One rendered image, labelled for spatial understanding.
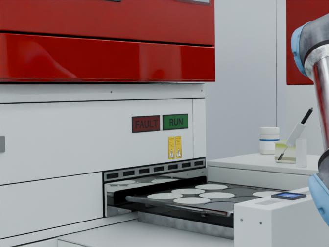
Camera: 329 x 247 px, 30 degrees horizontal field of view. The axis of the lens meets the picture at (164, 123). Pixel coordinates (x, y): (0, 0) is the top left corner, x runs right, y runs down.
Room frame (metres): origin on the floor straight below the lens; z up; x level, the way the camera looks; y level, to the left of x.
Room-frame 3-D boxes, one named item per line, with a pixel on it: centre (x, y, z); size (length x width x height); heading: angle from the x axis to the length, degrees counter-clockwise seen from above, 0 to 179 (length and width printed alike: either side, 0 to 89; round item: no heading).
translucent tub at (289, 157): (1.95, -0.40, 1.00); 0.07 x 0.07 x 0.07; 55
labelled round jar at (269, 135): (2.20, -0.38, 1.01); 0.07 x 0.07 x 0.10
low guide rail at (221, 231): (1.60, -0.11, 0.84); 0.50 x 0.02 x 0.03; 46
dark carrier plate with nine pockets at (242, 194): (1.73, -0.15, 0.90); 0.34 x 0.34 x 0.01; 46
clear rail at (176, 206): (1.60, -0.02, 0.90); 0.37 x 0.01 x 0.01; 46
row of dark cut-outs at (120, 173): (1.87, 0.02, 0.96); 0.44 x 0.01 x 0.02; 136
